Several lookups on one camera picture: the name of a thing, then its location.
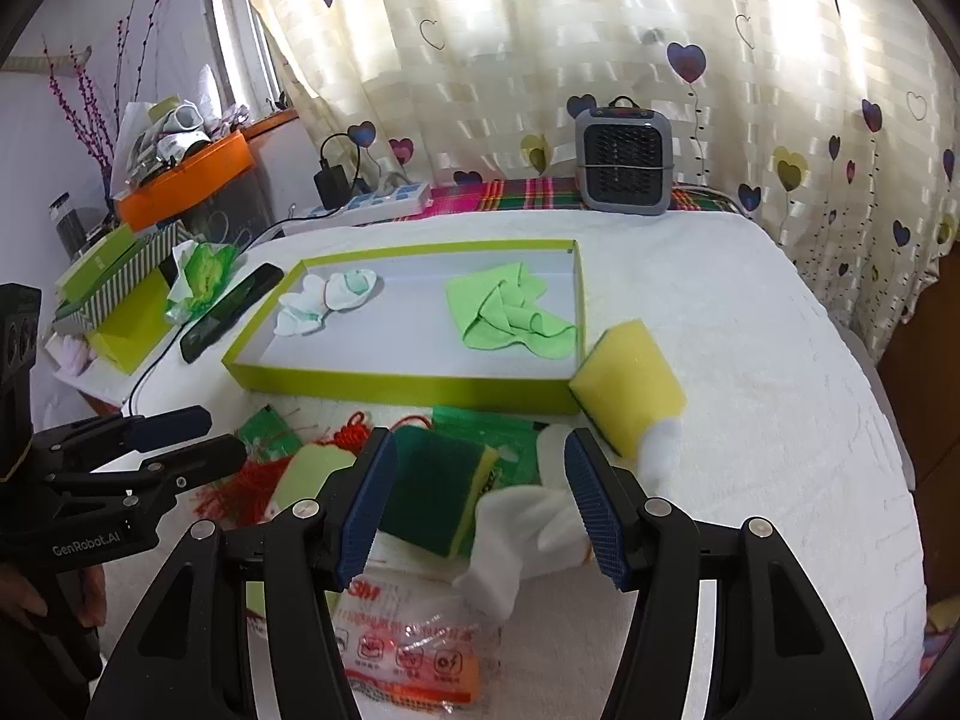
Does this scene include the black charger adapter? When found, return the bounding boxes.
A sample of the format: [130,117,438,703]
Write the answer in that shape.
[313,133,353,207]

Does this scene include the brown wooden furniture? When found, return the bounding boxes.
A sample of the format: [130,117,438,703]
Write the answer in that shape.
[874,270,960,601]

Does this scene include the large yellow sponge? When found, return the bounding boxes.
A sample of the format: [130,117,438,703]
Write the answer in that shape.
[568,319,689,458]

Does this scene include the green and yellow scouring sponge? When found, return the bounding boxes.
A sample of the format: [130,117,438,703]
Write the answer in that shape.
[377,427,500,560]

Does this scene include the plaid blanket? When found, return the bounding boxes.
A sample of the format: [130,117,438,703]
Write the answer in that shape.
[427,176,751,220]

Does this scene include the green white plastic bag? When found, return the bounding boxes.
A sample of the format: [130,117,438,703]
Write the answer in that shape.
[163,240,248,323]

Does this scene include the person's left hand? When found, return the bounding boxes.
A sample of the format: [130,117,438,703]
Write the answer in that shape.
[0,559,106,627]

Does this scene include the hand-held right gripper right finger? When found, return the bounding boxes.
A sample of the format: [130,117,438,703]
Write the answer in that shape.
[564,427,875,720]

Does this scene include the small green packet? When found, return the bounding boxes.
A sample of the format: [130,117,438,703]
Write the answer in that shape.
[236,405,305,466]

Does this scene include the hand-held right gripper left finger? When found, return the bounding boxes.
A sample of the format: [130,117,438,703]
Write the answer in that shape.
[86,426,398,720]

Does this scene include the red woven knot ornament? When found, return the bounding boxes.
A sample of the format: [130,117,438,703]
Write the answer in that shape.
[191,409,432,526]

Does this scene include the pale pink cloth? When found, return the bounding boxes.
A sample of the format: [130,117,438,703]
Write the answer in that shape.
[45,334,98,380]

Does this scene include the light green cloth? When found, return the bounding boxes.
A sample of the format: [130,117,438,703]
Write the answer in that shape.
[246,442,359,616]

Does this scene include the orange tray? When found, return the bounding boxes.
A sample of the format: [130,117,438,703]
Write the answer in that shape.
[116,129,256,232]

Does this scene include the striped cardboard box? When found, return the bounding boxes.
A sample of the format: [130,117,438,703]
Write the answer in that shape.
[75,221,188,323]

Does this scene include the yellow-green open box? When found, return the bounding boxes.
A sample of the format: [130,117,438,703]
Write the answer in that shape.
[86,270,181,376]

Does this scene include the small white socks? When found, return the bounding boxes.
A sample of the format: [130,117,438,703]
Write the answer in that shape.
[274,266,385,338]

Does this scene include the heart print curtain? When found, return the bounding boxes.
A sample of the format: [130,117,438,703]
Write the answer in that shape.
[225,0,960,361]

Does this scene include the pile of white clutter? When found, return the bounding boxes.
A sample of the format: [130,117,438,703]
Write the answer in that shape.
[109,64,256,188]

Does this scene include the green microfiber cloth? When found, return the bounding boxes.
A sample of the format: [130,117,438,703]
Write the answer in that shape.
[445,262,580,359]

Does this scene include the black smartphone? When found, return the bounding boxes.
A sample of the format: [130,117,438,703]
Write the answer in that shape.
[180,262,286,362]

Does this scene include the green box lid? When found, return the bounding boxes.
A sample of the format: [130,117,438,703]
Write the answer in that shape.
[54,225,143,308]

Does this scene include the dark jar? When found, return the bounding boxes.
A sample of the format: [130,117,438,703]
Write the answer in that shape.
[49,195,87,260]

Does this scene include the clear packet of orange earplugs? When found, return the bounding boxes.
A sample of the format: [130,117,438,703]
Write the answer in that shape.
[330,540,500,717]

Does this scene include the red berry branches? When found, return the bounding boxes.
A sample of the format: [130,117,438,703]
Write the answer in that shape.
[41,0,170,173]

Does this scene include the white power strip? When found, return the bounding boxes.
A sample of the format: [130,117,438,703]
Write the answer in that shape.
[311,181,432,227]

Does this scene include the shallow green cardboard box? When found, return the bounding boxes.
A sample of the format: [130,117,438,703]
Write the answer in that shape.
[221,238,587,417]

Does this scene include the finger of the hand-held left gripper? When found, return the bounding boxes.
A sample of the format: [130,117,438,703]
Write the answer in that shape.
[34,405,212,466]
[45,433,247,518]

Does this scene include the grey fan heater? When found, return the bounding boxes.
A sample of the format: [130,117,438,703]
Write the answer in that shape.
[574,96,674,217]

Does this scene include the large green printed packet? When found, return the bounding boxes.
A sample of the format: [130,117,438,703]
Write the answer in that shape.
[431,405,548,488]

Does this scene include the window frame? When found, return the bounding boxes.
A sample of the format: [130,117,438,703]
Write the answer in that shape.
[196,0,290,117]

